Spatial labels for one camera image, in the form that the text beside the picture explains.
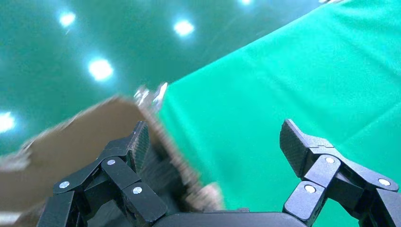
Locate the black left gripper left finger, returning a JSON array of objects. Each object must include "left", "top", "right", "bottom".
[{"left": 37, "top": 121, "right": 168, "bottom": 227}]

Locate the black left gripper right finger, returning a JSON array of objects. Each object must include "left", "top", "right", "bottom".
[{"left": 279, "top": 119, "right": 401, "bottom": 227}]

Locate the large open cardboard carton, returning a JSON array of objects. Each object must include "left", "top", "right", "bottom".
[{"left": 0, "top": 95, "right": 225, "bottom": 227}]

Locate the metal cloth clip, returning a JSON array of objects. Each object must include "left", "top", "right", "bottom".
[{"left": 134, "top": 82, "right": 168, "bottom": 109}]

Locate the green table cloth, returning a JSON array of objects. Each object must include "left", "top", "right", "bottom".
[{"left": 158, "top": 0, "right": 401, "bottom": 227}]

